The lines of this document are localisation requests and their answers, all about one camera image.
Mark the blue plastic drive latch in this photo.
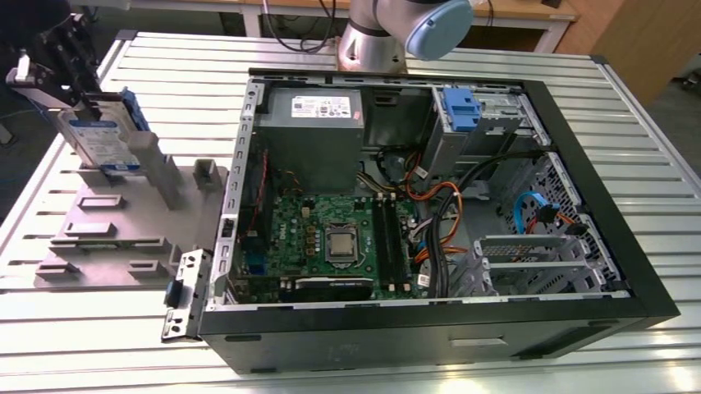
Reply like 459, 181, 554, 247
443, 87, 482, 133

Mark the hard disk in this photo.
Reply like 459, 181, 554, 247
53, 86, 149, 176

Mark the wooden cabinet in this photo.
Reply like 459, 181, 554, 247
558, 0, 701, 106

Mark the black cable bundle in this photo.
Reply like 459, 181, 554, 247
423, 150, 540, 297

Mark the black open PC case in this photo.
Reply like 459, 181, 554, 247
197, 67, 682, 375

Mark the black case fan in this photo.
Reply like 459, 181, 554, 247
240, 147, 275, 247

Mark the white frame desk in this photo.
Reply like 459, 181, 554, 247
81, 0, 356, 38

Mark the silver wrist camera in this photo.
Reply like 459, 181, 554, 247
4, 51, 76, 112

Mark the CPU socket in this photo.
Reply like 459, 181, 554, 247
321, 223, 363, 270

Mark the orange wire bundle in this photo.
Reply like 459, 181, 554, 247
403, 149, 471, 266

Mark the black graphics card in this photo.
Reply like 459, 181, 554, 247
277, 275, 376, 304

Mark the black RAM slot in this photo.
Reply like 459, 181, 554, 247
374, 192, 399, 293
386, 192, 412, 293

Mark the metal disk bay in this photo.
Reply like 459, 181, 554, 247
471, 234, 606, 297

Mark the metal bracket with blue tab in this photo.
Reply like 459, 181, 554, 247
160, 247, 215, 342

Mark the thin black hanging cable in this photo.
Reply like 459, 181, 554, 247
260, 0, 337, 53

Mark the green motherboard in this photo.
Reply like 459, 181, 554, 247
228, 192, 434, 305

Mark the wooden desk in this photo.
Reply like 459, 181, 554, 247
472, 0, 582, 54

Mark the grey parts rack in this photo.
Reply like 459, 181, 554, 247
33, 131, 231, 293

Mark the blue SATA wire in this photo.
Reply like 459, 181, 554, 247
514, 191, 547, 238

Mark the grey power supply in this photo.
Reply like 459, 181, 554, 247
255, 86, 366, 194

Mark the grey metal drive cage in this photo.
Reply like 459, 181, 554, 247
423, 85, 551, 177

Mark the silver CPU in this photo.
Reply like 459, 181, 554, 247
327, 233, 356, 259

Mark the multicoloured disk power wire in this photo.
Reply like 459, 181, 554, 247
535, 204, 591, 238

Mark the yellow black wire bundle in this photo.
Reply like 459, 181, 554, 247
353, 171, 396, 195

